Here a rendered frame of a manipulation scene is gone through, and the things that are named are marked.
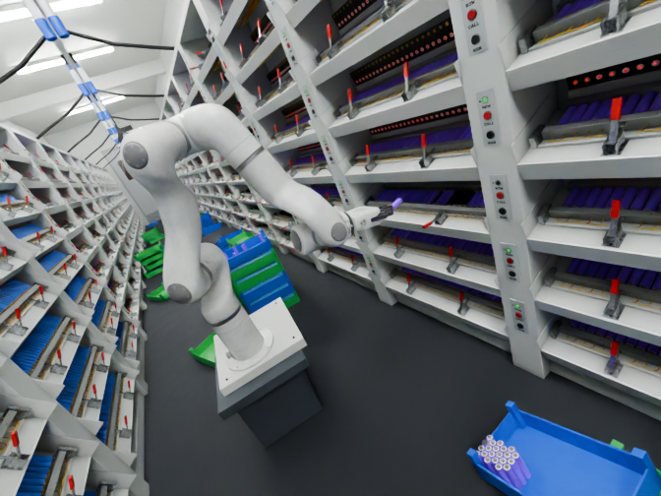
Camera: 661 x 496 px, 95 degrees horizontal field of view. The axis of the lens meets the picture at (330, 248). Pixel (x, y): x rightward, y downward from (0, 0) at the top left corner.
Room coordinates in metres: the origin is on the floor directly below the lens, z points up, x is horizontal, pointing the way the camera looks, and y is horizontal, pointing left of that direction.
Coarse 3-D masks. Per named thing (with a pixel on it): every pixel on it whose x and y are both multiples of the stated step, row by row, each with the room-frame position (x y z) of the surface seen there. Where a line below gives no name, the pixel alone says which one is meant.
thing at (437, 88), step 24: (408, 48) 1.03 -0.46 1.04; (432, 48) 0.97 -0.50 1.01; (360, 72) 1.25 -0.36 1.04; (384, 72) 1.16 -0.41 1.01; (408, 72) 0.89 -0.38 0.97; (432, 72) 0.86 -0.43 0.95; (456, 72) 0.71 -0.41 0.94; (360, 96) 1.21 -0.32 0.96; (384, 96) 1.04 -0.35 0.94; (408, 96) 0.87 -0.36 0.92; (432, 96) 0.79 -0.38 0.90; (456, 96) 0.74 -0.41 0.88; (336, 120) 1.26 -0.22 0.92; (360, 120) 1.07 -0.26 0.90; (384, 120) 0.98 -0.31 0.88
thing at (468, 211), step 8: (400, 208) 1.08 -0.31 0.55; (408, 208) 1.04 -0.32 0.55; (416, 208) 1.00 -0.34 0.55; (424, 208) 0.97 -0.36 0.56; (432, 208) 0.94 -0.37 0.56; (440, 208) 0.91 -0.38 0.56; (448, 208) 0.88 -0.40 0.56; (456, 208) 0.86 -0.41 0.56; (464, 208) 0.83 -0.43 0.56; (472, 208) 0.81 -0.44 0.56; (480, 208) 0.79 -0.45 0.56; (480, 216) 0.78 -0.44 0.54
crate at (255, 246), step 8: (264, 232) 1.85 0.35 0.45; (248, 240) 1.85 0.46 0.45; (256, 240) 1.86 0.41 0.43; (232, 248) 1.82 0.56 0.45; (240, 248) 1.83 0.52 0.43; (248, 248) 1.84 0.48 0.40; (256, 248) 1.66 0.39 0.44; (264, 248) 1.67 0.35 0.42; (232, 256) 1.82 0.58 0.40; (240, 256) 1.64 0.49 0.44; (248, 256) 1.65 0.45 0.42; (232, 264) 1.63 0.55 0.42; (240, 264) 1.64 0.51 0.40
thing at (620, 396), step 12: (348, 276) 1.67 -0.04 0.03; (372, 288) 1.47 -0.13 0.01; (408, 300) 1.20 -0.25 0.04; (432, 312) 1.07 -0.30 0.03; (456, 324) 0.95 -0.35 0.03; (480, 336) 0.86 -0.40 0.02; (492, 336) 0.81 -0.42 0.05; (504, 348) 0.78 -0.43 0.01; (564, 372) 0.61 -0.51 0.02; (576, 372) 0.58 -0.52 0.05; (588, 384) 0.55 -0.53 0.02; (600, 384) 0.53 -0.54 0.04; (612, 396) 0.50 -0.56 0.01; (624, 396) 0.48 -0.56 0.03; (636, 408) 0.46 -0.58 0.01; (648, 408) 0.44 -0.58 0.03; (660, 408) 0.42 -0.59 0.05; (660, 420) 0.42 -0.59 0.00
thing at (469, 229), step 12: (372, 192) 1.31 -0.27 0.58; (360, 204) 1.27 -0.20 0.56; (396, 216) 1.08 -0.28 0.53; (408, 216) 1.03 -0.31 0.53; (420, 216) 0.98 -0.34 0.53; (432, 216) 0.94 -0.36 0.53; (408, 228) 1.02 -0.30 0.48; (420, 228) 0.96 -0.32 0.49; (432, 228) 0.90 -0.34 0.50; (444, 228) 0.85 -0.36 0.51; (456, 228) 0.81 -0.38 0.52; (468, 228) 0.78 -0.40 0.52; (480, 228) 0.75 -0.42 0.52; (480, 240) 0.75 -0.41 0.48
